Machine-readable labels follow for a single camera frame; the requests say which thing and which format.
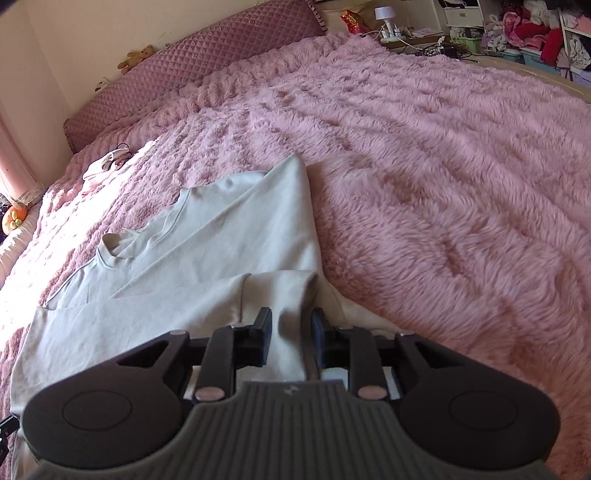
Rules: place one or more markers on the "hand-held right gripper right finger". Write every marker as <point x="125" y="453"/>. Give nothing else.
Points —
<point x="318" y="334"/>

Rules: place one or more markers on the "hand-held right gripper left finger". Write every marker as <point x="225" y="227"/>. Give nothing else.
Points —
<point x="263" y="337"/>

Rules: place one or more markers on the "white sweatshirt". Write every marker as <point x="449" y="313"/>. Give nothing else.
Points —
<point x="217" y="240"/>

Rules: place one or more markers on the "pile of pink red clothes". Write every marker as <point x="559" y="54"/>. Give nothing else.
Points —
<point x="531" y="30"/>

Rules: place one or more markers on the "pink fluffy blanket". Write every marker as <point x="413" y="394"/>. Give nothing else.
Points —
<point x="415" y="184"/>

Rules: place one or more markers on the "small white cloth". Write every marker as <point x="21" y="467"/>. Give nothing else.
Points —
<point x="98" y="172"/>

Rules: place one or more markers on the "orange plush toy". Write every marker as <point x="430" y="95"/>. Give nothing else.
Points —
<point x="13" y="218"/>

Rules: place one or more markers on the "purple quilted headboard cushion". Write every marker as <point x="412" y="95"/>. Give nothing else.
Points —
<point x="207" y="46"/>

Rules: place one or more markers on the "brown teddy bear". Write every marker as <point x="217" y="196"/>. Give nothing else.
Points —
<point x="136" y="57"/>

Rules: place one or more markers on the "white power strip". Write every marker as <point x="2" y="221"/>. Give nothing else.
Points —
<point x="395" y="36"/>

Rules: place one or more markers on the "red snack bag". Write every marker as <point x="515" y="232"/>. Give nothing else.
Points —
<point x="353" y="21"/>

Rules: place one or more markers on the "white table lamp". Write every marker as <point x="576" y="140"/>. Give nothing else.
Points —
<point x="383" y="14"/>

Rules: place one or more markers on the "green storage bin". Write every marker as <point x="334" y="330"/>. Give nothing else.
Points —
<point x="466" y="41"/>

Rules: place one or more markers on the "cream nightstand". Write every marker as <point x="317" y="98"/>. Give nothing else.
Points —
<point x="415" y="16"/>

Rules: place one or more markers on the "white open wardrobe shelf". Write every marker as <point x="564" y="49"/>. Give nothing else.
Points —
<point x="464" y="16"/>

